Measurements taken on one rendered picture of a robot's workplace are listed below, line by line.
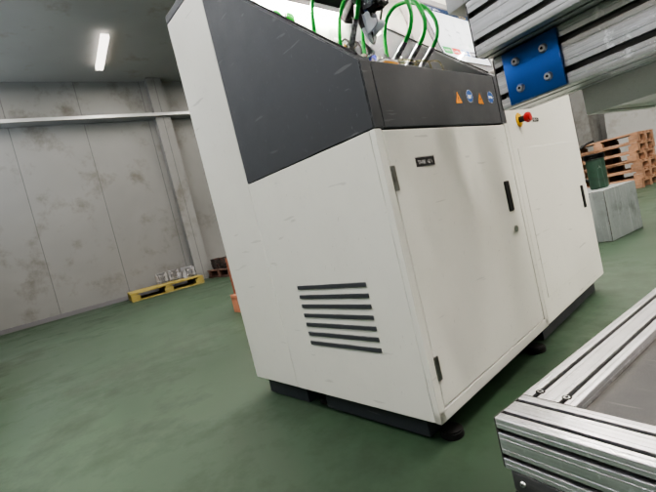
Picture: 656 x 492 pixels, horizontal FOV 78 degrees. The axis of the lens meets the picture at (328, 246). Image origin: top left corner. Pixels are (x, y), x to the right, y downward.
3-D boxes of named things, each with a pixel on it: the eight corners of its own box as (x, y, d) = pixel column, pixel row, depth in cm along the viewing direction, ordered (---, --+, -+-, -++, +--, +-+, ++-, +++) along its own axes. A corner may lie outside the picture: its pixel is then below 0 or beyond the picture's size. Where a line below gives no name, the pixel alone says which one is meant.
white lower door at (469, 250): (446, 408, 97) (383, 129, 93) (438, 406, 99) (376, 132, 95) (546, 318, 140) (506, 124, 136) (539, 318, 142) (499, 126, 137)
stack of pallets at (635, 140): (664, 180, 632) (654, 128, 627) (646, 186, 590) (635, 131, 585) (588, 192, 723) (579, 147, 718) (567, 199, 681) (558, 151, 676)
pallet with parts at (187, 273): (194, 281, 860) (189, 265, 857) (207, 281, 785) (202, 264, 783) (126, 301, 786) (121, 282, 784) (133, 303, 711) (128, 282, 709)
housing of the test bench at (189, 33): (303, 406, 141) (193, -29, 131) (261, 392, 162) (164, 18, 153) (489, 291, 232) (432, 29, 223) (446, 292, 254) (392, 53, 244)
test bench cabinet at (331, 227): (447, 454, 97) (373, 128, 92) (302, 407, 140) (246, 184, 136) (553, 344, 143) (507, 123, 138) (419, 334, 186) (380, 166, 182)
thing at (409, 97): (385, 127, 95) (369, 60, 94) (371, 134, 98) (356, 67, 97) (502, 123, 135) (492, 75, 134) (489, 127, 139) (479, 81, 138)
